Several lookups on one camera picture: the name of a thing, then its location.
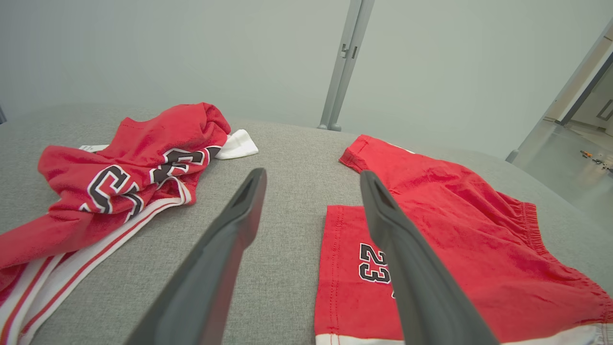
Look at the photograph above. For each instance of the red Bulls 23 jersey shirt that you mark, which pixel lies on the red Bulls 23 jersey shirt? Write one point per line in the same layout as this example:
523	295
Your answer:
143	158

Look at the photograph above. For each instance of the red shorts with white stripes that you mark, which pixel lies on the red shorts with white stripes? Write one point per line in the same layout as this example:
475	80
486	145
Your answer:
479	230

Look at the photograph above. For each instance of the grey round-foot partition post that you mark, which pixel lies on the grey round-foot partition post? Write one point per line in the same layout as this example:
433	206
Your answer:
345	96
332	96

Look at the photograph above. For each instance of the grey glass wall frame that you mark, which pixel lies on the grey glass wall frame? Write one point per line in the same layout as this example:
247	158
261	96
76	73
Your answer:
565	91

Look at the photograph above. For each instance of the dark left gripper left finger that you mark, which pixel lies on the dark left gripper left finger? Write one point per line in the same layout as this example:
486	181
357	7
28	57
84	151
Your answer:
210	268

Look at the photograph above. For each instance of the small orange black object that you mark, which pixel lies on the small orange black object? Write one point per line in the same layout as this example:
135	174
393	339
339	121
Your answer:
596	159

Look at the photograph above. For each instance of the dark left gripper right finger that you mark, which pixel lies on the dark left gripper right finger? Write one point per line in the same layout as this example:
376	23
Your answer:
416	278

